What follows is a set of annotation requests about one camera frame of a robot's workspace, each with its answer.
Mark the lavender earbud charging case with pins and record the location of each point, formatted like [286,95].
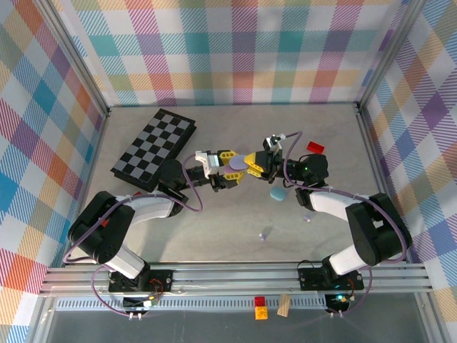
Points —
[238,163]

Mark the light blue earbud charging case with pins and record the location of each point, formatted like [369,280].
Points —
[277,194]

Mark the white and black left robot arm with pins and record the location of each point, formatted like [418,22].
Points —
[153,207]

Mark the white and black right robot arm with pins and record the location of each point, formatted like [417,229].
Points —
[332,205]

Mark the red toy brick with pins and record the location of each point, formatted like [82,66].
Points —
[316,146]

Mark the black and grey chessboard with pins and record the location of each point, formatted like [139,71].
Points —
[157,139]

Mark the small red toy block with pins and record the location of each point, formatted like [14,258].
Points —
[259,301]

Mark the small black circuit board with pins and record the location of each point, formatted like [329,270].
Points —
[139,303]
[341,302]

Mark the small wooden block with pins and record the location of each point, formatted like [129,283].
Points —
[283,304]

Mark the yellow toy block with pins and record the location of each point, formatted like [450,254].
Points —
[261,313]

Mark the aluminium side rail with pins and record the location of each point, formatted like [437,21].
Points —
[93,150]
[375,150]

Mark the wide aluminium base rail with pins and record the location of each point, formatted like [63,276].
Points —
[232,278]

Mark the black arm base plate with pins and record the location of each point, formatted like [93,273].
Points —
[160,280]
[310,280]

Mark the aluminium frame post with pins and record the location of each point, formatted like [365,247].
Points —
[78,57]
[389,53]

